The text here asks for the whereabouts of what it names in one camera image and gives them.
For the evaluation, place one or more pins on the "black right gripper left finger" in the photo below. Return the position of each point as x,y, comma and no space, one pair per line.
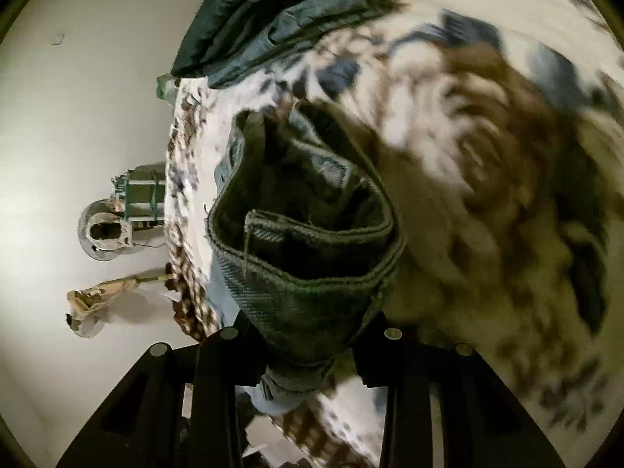
176,407

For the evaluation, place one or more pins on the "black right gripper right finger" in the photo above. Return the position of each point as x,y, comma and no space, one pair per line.
445,400

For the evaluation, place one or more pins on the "light blue ripped denim shorts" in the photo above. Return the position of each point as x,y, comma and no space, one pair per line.
305,243

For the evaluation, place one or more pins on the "beige broom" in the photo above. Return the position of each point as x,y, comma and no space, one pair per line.
89,307

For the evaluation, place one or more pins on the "white floor fan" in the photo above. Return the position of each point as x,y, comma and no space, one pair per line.
103,232

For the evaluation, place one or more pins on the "green rack with clutter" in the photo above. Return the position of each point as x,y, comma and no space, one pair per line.
138,195

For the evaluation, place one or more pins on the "floral bed sheet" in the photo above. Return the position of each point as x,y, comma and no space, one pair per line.
496,127

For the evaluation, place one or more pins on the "folded dark jeans stack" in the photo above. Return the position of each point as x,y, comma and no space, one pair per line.
230,39

